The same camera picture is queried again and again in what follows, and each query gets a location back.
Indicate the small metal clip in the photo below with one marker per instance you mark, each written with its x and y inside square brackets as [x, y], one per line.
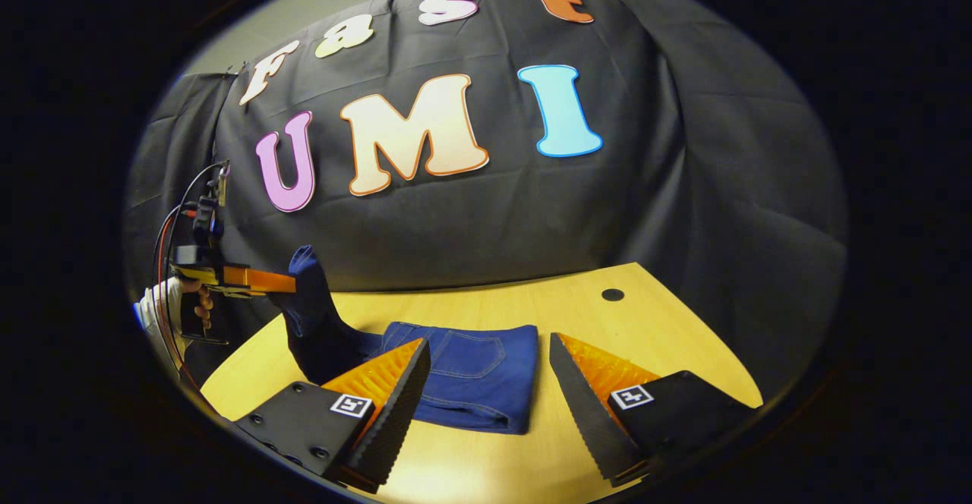
[231, 71]

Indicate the black backdrop cloth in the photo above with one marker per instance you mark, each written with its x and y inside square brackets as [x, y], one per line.
[493, 223]

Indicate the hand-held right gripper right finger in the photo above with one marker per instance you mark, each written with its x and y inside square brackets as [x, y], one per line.
[585, 413]

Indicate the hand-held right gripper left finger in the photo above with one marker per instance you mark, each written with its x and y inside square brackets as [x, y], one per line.
[399, 413]

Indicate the blue jeans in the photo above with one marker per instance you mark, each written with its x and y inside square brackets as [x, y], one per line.
[471, 375]

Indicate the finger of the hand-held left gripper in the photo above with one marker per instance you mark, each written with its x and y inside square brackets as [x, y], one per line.
[258, 280]

